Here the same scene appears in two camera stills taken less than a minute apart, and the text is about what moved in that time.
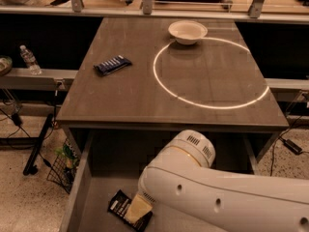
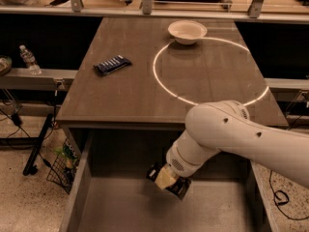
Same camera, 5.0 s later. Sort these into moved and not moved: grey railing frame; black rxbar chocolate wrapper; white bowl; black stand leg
Moved: black rxbar chocolate wrapper
Not moved: black stand leg; white bowl; grey railing frame
